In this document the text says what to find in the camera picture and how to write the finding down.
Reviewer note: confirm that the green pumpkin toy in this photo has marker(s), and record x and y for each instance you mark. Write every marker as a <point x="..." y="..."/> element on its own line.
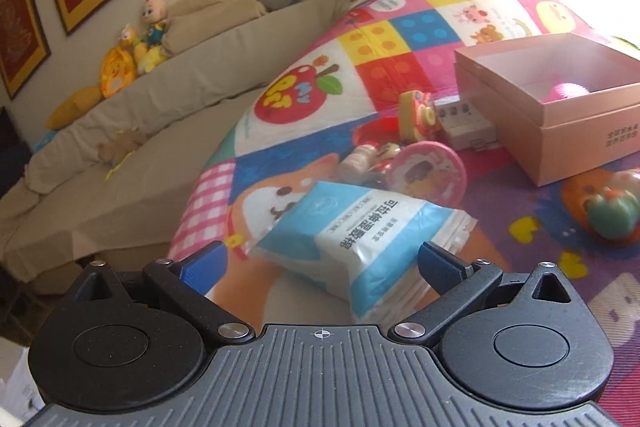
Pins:
<point x="612" y="209"/>

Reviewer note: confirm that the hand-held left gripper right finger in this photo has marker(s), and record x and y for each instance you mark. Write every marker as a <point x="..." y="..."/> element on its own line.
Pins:
<point x="435" y="259"/>

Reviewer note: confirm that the orange yellow plush bag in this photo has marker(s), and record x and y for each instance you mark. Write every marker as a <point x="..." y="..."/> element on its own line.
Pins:
<point x="117" y="72"/>

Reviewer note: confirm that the yellow paper strip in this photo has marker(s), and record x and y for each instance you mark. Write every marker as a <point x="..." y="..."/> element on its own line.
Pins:
<point x="116" y="168"/>

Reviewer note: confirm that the brown teddy bear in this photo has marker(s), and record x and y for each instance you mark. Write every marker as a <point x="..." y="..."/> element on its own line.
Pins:
<point x="120" y="146"/>

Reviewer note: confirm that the colourful printed play mat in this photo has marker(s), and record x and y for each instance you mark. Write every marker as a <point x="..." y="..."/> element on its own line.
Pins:
<point x="410" y="32"/>

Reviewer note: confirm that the small blue item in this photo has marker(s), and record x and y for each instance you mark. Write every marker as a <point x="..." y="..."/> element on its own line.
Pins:
<point x="44" y="141"/>

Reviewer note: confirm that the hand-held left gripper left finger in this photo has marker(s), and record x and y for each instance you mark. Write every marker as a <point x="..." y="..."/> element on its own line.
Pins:
<point x="197" y="269"/>

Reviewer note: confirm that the pink spiky ball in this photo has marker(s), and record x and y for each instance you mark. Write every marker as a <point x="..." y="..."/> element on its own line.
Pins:
<point x="565" y="93"/>

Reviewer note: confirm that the beige sofa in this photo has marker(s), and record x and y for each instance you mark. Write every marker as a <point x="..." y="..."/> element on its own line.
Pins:
<point x="150" y="117"/>

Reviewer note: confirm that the yellow duck plush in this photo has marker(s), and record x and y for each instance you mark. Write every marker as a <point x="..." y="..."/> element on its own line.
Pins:
<point x="127" y="39"/>

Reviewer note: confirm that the small yellow plush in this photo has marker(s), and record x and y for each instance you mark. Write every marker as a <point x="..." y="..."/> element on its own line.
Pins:
<point x="152" y="58"/>

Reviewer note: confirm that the white rectangular toy block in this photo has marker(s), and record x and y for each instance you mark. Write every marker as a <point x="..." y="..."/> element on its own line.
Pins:
<point x="467" y="127"/>

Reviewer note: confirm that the beige cushions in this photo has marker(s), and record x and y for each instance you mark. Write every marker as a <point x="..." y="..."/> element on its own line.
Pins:
<point x="210" y="12"/>

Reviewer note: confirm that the dark furniture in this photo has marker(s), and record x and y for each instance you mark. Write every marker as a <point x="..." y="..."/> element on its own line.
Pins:
<point x="10" y="147"/>

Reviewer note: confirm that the small beige toy bottle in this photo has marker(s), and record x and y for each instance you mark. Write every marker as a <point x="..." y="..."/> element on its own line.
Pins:
<point x="357" y="161"/>

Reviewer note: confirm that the round pink toy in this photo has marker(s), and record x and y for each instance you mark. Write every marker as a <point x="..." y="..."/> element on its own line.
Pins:
<point x="425" y="172"/>

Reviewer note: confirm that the blue white tissue packet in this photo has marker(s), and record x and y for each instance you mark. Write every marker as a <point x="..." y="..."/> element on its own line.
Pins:
<point x="350" y="237"/>

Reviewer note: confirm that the cartoon boy doll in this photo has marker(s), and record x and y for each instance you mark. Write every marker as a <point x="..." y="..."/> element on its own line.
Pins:
<point x="154" y="24"/>

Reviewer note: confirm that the pink cardboard box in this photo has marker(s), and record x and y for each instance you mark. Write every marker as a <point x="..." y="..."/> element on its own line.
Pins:
<point x="575" y="147"/>

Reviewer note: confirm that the yellow pillow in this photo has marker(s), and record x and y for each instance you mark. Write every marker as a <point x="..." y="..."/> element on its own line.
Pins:
<point x="72" y="107"/>

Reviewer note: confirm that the yellow pink donut toy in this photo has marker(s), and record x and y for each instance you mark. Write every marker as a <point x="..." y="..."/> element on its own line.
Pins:
<point x="419" y="114"/>

